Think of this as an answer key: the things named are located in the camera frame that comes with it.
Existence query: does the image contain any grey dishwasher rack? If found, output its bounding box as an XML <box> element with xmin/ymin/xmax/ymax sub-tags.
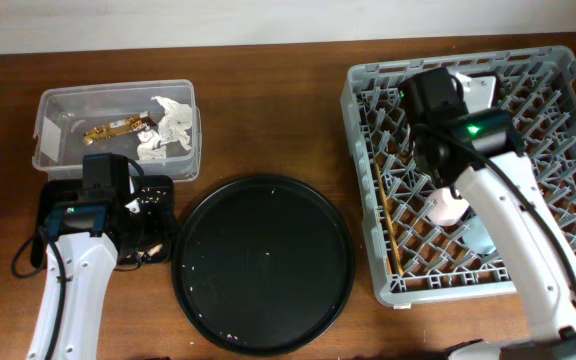
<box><xmin>340</xmin><ymin>46</ymin><xmax>576</xmax><ymax>308</ymax></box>

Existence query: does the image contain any pink cup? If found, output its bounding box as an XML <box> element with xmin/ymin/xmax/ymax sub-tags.
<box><xmin>426</xmin><ymin>187</ymin><xmax>469</xmax><ymax>226</ymax></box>

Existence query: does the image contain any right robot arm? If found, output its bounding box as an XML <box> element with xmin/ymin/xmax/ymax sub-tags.
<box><xmin>399</xmin><ymin>68</ymin><xmax>576</xmax><ymax>359</ymax></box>

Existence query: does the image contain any gold foil wrapper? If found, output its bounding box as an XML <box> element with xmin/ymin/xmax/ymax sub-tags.
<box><xmin>83</xmin><ymin>112</ymin><xmax>157</xmax><ymax>145</ymax></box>

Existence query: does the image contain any black rectangular tray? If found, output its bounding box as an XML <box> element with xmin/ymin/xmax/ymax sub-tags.
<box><xmin>30</xmin><ymin>175</ymin><xmax>179</xmax><ymax>270</ymax></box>

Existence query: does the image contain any white tissue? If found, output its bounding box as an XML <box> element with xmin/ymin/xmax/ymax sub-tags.
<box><xmin>137</xmin><ymin>96</ymin><xmax>193</xmax><ymax>160</ymax></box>

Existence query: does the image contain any grey plate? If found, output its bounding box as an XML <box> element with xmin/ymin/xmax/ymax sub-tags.
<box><xmin>453</xmin><ymin>72</ymin><xmax>497</xmax><ymax>113</ymax></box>

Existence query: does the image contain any round black serving tray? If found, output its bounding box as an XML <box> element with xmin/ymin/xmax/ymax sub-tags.
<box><xmin>171</xmin><ymin>175</ymin><xmax>355</xmax><ymax>356</ymax></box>

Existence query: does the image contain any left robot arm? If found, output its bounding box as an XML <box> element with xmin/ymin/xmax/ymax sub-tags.
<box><xmin>27</xmin><ymin>153</ymin><xmax>141</xmax><ymax>359</ymax></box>

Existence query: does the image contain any blue cup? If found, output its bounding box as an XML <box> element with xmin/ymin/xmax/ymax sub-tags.
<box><xmin>462</xmin><ymin>216</ymin><xmax>496</xmax><ymax>255</ymax></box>

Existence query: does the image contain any food scraps pile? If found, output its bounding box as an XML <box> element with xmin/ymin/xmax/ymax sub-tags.
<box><xmin>118</xmin><ymin>186</ymin><xmax>177</xmax><ymax>267</ymax></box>

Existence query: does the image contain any clear plastic bin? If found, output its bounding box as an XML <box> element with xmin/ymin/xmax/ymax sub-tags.
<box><xmin>32</xmin><ymin>80</ymin><xmax>202</xmax><ymax>182</ymax></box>

